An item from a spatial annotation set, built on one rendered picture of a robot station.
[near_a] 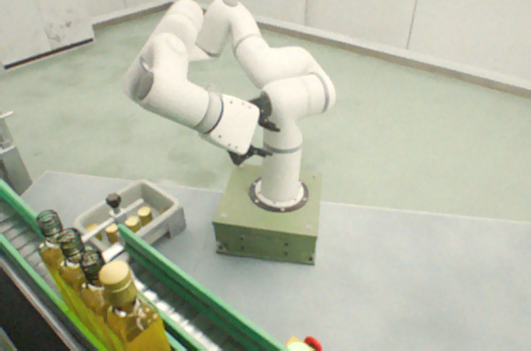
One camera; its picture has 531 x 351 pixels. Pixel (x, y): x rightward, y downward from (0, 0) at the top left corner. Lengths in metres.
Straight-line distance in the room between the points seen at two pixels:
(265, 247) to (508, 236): 0.66
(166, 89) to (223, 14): 0.41
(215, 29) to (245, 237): 0.52
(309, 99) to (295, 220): 0.29
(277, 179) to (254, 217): 0.11
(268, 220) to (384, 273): 0.31
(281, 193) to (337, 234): 0.21
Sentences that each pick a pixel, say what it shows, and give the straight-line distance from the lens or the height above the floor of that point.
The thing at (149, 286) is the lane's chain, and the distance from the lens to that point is 0.83.
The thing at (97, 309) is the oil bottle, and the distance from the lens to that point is 0.58.
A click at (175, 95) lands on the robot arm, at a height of 1.24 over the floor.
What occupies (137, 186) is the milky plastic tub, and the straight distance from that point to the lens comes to 1.13.
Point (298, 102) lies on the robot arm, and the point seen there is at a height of 1.13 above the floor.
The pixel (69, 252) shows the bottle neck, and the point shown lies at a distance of 0.59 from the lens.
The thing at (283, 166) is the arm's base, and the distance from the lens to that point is 0.91.
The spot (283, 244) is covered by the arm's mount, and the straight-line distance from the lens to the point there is 0.94.
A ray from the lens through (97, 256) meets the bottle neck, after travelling 0.56.
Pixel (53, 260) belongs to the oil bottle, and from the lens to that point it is 0.65.
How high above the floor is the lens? 1.53
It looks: 35 degrees down
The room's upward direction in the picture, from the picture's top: straight up
